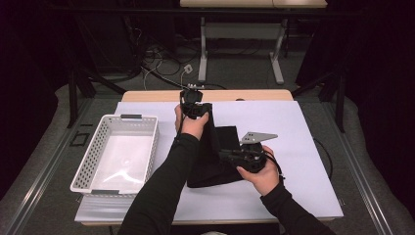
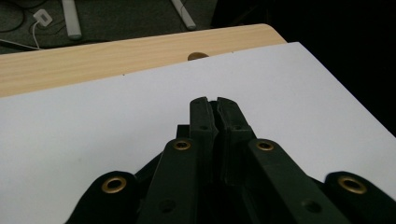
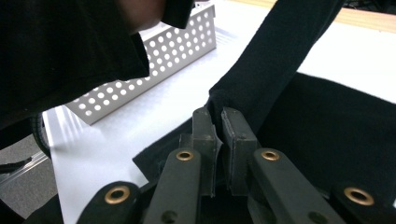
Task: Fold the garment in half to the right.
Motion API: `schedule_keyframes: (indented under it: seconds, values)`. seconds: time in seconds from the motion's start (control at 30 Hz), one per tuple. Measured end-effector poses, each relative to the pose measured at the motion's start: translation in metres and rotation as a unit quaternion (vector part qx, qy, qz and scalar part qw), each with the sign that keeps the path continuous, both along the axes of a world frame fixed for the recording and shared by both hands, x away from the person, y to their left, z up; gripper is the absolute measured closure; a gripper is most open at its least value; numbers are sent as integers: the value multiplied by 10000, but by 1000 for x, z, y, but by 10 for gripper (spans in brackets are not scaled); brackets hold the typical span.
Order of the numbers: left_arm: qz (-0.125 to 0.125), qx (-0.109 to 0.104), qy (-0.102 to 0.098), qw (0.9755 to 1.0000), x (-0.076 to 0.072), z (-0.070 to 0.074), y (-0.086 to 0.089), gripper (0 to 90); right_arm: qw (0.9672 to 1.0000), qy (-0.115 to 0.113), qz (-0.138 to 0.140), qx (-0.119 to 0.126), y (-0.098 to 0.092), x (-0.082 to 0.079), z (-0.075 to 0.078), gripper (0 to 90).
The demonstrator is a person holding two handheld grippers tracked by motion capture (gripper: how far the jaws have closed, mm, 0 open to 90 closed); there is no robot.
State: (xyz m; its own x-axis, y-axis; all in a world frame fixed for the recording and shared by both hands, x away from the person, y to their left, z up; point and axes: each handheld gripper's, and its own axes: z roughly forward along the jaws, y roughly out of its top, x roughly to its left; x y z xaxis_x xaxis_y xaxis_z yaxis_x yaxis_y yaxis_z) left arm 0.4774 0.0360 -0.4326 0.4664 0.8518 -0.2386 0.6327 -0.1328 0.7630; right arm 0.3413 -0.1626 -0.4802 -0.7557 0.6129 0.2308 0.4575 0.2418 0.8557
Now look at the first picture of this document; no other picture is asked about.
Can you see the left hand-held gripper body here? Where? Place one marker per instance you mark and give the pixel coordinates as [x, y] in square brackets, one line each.
[192, 101]

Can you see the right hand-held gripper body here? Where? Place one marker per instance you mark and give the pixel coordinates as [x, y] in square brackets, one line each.
[253, 156]

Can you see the black tank top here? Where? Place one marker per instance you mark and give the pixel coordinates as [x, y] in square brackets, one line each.
[212, 163]

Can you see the white perforated plastic basket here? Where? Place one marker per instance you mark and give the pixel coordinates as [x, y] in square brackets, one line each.
[98, 143]

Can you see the person's left hand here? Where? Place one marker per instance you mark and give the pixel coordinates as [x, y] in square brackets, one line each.
[192, 127]

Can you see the person's right hand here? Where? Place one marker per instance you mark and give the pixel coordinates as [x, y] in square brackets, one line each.
[264, 181]

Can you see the white table mat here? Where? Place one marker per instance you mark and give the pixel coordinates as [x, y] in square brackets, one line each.
[277, 111]

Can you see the black metal stand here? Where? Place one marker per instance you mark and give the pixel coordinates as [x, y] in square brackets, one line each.
[72, 98]
[341, 104]

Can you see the beige desk with white legs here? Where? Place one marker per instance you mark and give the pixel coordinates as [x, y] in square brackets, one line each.
[228, 3]

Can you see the dark curtain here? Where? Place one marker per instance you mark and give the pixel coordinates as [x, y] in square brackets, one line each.
[385, 98]
[19, 98]

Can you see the aluminium floor rail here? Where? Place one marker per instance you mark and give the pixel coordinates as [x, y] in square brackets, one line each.
[362, 182]
[37, 184]

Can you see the black floor socket frame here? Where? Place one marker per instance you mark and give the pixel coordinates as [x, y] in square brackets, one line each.
[79, 144]

